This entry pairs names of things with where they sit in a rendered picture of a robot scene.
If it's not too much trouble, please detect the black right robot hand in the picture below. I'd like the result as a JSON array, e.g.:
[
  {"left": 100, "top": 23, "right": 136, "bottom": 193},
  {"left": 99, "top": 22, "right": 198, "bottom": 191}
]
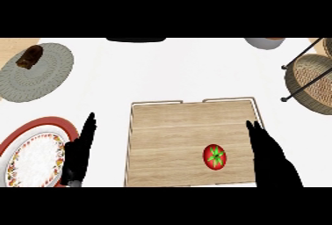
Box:
[{"left": 245, "top": 120, "right": 305, "bottom": 188}]

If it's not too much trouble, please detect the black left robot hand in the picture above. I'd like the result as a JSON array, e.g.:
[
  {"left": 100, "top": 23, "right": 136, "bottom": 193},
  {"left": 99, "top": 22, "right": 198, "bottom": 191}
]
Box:
[{"left": 59, "top": 112, "right": 99, "bottom": 188}]

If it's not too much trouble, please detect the red tomato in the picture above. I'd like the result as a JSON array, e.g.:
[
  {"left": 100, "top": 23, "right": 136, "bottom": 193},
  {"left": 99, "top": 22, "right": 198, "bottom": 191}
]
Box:
[{"left": 202, "top": 143, "right": 229, "bottom": 171}]

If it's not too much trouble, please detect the wooden tray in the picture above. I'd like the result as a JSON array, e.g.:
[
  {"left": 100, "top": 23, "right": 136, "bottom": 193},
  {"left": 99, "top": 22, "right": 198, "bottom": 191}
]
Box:
[{"left": 122, "top": 97, "right": 266, "bottom": 188}]

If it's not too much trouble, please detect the wicker tiered basket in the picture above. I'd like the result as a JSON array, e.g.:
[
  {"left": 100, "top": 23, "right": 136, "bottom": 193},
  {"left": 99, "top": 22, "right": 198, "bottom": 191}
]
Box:
[{"left": 279, "top": 37, "right": 332, "bottom": 116}]

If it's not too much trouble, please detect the red rimmed patterned plate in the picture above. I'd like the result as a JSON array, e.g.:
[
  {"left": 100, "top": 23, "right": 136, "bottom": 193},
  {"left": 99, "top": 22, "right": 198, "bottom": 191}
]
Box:
[{"left": 0, "top": 116, "right": 80, "bottom": 188}]

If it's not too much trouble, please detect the round grey woven placemat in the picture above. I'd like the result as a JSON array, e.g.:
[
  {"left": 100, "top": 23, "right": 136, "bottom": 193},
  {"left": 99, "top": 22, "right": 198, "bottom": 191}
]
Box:
[{"left": 0, "top": 42, "right": 75, "bottom": 104}]

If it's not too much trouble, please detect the brown bread piece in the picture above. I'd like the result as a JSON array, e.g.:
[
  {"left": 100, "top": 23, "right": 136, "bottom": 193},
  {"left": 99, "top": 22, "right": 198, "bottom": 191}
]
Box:
[{"left": 16, "top": 44, "right": 46, "bottom": 70}]

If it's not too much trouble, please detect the pale wooden board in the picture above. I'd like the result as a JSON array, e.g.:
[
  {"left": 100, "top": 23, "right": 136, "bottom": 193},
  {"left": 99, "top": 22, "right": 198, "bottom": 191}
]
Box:
[{"left": 0, "top": 38, "right": 41, "bottom": 69}]

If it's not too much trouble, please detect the grey bowl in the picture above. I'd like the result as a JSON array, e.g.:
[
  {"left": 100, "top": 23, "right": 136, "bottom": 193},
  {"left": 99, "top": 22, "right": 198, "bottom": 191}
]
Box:
[{"left": 243, "top": 37, "right": 286, "bottom": 51}]

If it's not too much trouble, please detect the black appliance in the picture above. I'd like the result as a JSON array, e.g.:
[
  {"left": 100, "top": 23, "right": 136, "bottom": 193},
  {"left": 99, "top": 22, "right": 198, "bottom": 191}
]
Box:
[{"left": 105, "top": 37, "right": 167, "bottom": 44}]

